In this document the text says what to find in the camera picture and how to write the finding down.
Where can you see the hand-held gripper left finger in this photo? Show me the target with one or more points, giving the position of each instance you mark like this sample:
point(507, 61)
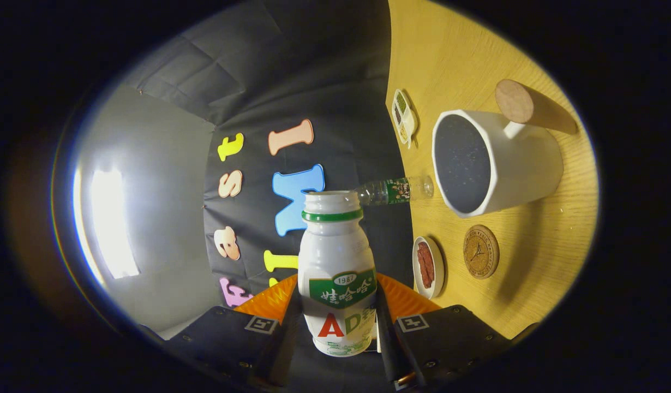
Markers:
point(226, 341)

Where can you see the round cork coaster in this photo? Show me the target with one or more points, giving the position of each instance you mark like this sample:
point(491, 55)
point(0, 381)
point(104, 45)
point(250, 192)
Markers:
point(481, 252)

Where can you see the black backdrop cloth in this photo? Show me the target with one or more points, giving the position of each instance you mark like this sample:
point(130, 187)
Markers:
point(313, 82)

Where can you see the wooden table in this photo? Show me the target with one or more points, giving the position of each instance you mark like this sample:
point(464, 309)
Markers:
point(450, 54)

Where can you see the clear plastic water bottle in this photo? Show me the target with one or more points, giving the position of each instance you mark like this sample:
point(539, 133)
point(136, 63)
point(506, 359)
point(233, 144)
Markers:
point(395, 191)

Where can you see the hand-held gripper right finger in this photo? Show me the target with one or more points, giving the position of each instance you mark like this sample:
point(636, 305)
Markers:
point(387, 338)

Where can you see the white divided bean dish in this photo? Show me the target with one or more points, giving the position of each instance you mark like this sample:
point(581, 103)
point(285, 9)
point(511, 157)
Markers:
point(406, 117)

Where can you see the white juice bottle green label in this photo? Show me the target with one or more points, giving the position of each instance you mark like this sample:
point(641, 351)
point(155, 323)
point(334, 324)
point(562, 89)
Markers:
point(335, 256)

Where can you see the ceiling light panel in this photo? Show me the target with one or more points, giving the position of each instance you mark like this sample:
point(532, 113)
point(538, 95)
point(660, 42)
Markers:
point(109, 218)

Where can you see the red meat slice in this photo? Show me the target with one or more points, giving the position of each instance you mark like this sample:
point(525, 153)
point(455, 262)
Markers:
point(421, 273)
point(428, 256)

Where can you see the round grey plate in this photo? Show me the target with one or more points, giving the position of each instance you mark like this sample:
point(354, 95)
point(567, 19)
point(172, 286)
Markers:
point(438, 267)

